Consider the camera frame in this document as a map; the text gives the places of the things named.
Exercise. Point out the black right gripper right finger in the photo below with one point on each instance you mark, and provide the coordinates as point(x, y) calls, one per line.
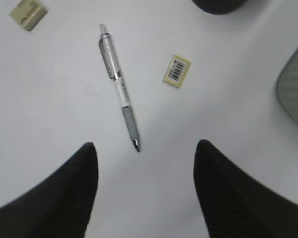
point(235, 205)

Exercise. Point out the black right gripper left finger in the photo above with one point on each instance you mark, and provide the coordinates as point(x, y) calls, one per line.
point(58, 207)

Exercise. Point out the pale green woven plastic basket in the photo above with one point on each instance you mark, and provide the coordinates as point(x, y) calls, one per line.
point(287, 87)

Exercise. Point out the yellow eraser with barcode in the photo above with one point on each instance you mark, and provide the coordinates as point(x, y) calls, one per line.
point(176, 71)

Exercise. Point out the white grey ballpoint pen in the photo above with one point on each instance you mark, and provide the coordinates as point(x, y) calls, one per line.
point(113, 68)

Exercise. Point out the yellow eraser left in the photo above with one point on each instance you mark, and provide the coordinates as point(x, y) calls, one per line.
point(28, 13)

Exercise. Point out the black mesh pen holder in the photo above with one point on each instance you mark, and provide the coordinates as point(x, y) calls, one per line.
point(219, 7)

